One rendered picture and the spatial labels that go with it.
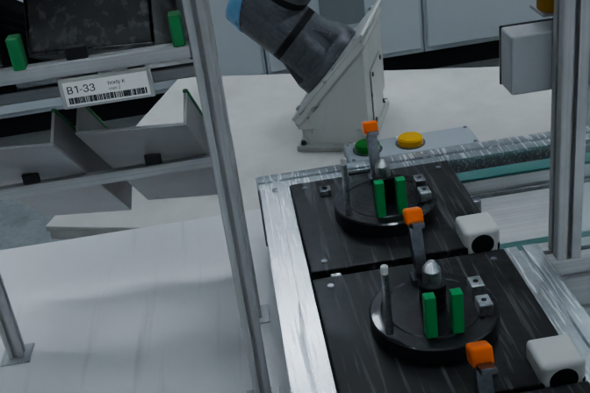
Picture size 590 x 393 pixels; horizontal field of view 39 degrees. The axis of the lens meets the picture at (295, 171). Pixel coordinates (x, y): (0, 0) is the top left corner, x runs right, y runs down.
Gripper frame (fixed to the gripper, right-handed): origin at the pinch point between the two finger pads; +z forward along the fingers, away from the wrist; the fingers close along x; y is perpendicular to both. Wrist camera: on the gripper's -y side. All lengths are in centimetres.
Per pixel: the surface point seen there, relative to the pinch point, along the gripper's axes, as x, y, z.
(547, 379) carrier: -57, 10, 57
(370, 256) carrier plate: -40, 21, 35
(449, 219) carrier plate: -50, 24, 28
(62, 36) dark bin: -11.9, -14.9, 29.3
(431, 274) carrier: -47, 8, 45
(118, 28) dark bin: -17.6, -15.1, 29.2
